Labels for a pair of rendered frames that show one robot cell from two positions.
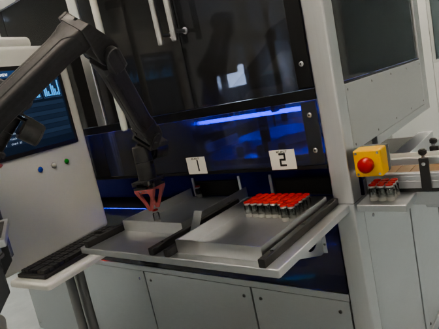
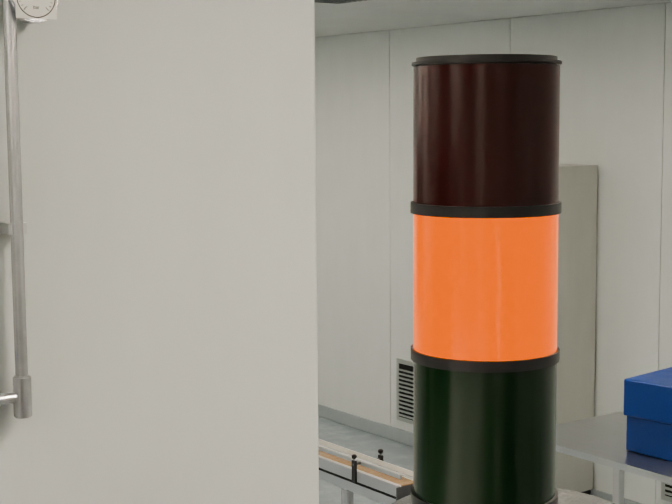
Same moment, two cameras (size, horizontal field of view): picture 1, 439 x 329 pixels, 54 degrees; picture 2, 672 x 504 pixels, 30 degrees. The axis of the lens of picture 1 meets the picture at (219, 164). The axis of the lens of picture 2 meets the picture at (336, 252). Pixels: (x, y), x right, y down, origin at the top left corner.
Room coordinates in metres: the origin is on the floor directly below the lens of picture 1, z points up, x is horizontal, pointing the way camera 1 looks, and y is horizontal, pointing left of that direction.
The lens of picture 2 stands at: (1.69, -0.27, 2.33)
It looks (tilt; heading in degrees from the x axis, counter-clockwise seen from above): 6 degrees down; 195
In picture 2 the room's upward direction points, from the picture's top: straight up
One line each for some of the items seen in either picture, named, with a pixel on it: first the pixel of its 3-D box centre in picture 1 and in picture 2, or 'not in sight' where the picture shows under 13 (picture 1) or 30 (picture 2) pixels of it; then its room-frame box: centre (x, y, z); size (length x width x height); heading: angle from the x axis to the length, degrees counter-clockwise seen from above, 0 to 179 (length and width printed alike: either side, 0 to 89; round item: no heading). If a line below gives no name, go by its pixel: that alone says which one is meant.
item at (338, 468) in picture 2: not in sight; (180, 402); (-4.07, -2.59, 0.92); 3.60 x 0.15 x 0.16; 51
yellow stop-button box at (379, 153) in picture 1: (372, 160); not in sight; (1.12, -0.40, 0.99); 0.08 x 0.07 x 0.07; 141
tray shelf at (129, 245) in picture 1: (215, 225); not in sight; (1.24, 0.05, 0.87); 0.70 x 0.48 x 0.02; 51
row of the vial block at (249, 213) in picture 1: (271, 209); not in sight; (1.16, -0.12, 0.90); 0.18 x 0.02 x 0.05; 50
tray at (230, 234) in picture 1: (255, 223); not in sight; (1.10, -0.06, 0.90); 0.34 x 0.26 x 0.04; 140
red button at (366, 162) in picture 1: (366, 164); not in sight; (1.08, -0.37, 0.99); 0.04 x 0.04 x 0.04; 51
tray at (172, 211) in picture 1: (187, 207); not in sight; (1.40, 0.13, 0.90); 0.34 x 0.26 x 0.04; 141
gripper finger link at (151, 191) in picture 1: (149, 195); not in sight; (1.33, 0.23, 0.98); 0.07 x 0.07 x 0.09; 68
